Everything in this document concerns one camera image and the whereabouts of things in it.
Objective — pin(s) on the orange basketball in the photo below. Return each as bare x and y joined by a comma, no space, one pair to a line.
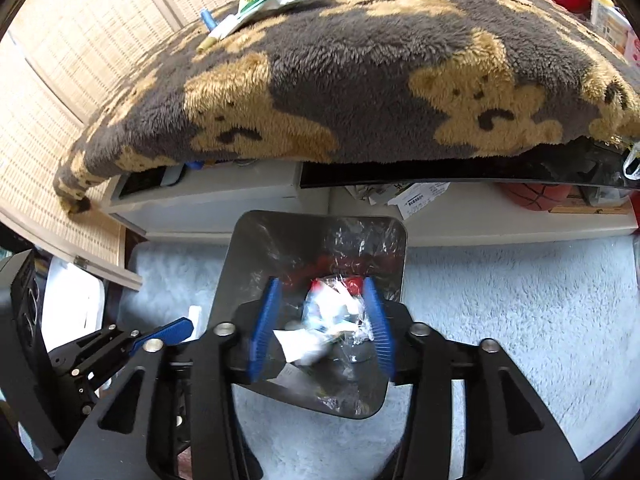
535,197

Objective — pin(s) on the woven folding screen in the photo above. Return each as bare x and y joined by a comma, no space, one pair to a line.
75,60

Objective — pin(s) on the white labelled box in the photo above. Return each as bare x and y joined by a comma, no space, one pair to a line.
417,200

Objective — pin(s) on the white fluffy rug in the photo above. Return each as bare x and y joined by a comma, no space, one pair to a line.
500,310

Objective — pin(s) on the red can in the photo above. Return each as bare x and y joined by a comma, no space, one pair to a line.
354,286

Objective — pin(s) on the bear print blanket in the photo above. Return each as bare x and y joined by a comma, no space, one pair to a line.
375,60

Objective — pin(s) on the clear plastic wrapper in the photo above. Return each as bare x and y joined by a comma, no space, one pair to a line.
300,347

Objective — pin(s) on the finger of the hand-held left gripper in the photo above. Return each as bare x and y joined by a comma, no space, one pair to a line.
165,332

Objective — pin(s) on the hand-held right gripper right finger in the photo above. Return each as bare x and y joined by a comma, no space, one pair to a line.
379,330

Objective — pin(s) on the white bottle beige label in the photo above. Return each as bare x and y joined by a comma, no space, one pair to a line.
607,20

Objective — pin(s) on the white plastic object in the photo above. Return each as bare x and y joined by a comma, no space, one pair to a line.
75,305

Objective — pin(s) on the blue marker pen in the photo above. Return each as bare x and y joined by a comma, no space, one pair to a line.
206,19

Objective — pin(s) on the pale green tube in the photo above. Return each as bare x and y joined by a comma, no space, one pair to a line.
220,35

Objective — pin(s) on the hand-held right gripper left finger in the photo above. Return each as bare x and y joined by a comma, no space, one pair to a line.
262,330

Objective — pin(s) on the black trash bin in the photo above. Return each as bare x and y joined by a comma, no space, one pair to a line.
250,240

